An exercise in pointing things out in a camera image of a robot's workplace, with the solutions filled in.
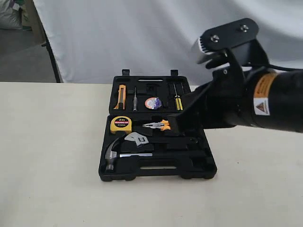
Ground adjustable wrench black handle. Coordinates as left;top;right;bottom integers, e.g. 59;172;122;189
124;132;198;147

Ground large yellow black screwdriver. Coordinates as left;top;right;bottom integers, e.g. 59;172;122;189
173;84;183;111

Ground black backdrop stand pole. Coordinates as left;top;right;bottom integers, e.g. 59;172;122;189
33;1;62;83

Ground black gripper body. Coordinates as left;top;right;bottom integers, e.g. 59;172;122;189
203;67;253;129

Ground purple electrical tape roll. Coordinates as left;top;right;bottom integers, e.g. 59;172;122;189
144;97;162;110

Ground yellow utility knife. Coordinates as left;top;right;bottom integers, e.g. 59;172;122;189
114;85;126;110

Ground yellow tape measure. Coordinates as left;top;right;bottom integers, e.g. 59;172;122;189
110;116;132;134

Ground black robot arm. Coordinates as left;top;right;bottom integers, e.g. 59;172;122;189
168;67;303;133

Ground orange handled pliers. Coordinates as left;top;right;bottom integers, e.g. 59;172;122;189
142;120;171;131

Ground cardboard box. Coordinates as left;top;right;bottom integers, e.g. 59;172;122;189
20;0;46;44

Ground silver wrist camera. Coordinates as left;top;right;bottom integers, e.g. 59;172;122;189
190;17;270;70

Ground white sack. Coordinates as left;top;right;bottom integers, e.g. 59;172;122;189
0;0;22;30

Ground steel claw hammer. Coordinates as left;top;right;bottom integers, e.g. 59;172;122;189
105;138;205;171

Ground black plastic tool case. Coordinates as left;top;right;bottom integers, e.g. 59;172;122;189
98;69;217;182

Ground white backdrop cloth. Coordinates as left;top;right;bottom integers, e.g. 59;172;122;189
34;0;303;85

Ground clear test screwdriver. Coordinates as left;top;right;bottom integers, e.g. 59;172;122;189
133;87;138;112

